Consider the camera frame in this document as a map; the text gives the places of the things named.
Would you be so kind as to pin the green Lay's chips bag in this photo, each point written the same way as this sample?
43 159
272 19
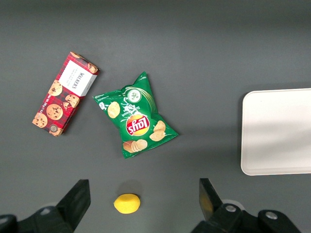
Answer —
136 121

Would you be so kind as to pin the yellow lemon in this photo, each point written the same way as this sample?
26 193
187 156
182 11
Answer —
126 204

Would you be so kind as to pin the red Walkers cookie box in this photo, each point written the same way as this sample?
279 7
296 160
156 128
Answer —
63 97

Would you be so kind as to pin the beige plastic tray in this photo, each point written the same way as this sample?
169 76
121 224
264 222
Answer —
277 133

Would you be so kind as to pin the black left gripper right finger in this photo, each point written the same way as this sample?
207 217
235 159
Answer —
218 218

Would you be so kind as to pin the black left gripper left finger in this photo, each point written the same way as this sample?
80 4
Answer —
65 213

